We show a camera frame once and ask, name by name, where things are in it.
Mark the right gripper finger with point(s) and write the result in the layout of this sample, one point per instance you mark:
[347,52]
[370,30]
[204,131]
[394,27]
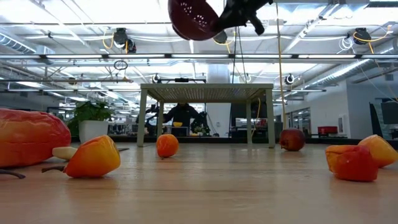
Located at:
[227,21]

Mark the pale green perforated riser table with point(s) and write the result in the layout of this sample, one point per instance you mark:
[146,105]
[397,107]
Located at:
[205,92]

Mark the black monitor screen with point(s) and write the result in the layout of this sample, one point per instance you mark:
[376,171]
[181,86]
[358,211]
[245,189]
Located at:
[388,113]

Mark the small round orange fruit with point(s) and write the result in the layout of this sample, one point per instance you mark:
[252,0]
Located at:
[167,145]

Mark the black background robot arm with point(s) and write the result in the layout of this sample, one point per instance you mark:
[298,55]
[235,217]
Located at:
[200,121]
[152,110]

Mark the black aluminium table frame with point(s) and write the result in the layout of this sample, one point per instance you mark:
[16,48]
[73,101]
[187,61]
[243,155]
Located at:
[217,140]

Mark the orange-red fruit curved stem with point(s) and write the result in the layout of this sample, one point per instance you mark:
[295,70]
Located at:
[93,158]

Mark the green plant in white pot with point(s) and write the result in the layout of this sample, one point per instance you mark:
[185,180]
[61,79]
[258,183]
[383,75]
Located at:
[92,130]

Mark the lumpy red-orange fruit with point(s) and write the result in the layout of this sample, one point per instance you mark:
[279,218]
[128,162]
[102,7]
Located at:
[351,165]

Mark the large red-orange mango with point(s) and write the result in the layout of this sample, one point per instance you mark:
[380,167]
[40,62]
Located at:
[28,137]

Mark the dark red colander bowl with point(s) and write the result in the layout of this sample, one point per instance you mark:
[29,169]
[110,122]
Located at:
[189,21]

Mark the yellow-orange pointed fruit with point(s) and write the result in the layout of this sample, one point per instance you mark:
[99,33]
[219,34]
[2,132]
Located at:
[381,151]

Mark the dark red plum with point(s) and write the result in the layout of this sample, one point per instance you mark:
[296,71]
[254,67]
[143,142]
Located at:
[292,140]

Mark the person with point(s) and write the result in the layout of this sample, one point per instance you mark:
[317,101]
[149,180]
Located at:
[182,116]

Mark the red box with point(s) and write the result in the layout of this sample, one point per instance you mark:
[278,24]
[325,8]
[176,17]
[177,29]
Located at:
[327,130]

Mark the yellow bowl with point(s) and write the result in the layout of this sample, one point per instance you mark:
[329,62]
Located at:
[177,124]

